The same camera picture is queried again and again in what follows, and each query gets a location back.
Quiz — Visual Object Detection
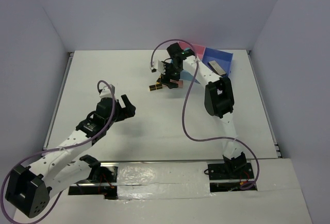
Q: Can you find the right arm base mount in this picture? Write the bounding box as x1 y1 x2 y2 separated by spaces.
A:
204 152 256 193

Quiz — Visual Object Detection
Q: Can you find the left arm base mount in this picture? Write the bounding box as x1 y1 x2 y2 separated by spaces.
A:
68 155 118 200

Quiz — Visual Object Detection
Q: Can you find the pink organizer bin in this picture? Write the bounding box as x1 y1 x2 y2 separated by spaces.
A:
179 41 206 60

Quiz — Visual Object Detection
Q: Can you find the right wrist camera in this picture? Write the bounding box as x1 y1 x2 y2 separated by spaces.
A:
150 60 166 75

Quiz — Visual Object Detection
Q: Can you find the purple blue organizer bin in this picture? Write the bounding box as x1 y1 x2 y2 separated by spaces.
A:
202 47 233 76

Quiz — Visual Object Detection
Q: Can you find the white foam board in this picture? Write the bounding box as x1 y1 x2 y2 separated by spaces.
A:
43 159 311 223

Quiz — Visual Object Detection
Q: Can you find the light blue organizer bin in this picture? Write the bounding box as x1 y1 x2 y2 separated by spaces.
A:
180 70 200 84

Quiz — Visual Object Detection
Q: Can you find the pink blush palette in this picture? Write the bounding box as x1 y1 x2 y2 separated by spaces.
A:
171 80 184 88

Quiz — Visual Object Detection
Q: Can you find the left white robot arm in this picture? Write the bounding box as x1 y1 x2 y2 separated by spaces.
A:
2 94 136 218

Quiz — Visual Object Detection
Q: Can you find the aluminium rail frame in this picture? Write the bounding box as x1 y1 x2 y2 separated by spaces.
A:
42 51 74 152

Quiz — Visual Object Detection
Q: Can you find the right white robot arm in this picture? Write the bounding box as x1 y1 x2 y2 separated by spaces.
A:
151 43 247 178

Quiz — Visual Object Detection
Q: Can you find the long eyeshadow palette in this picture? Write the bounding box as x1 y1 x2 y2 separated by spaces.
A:
207 60 226 76

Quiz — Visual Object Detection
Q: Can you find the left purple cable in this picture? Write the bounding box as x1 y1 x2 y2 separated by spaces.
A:
0 80 116 223

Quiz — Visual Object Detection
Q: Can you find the black gold lipstick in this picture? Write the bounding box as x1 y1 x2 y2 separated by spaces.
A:
149 84 163 91

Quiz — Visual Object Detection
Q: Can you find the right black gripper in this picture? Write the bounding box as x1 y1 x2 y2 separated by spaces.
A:
160 61 182 90

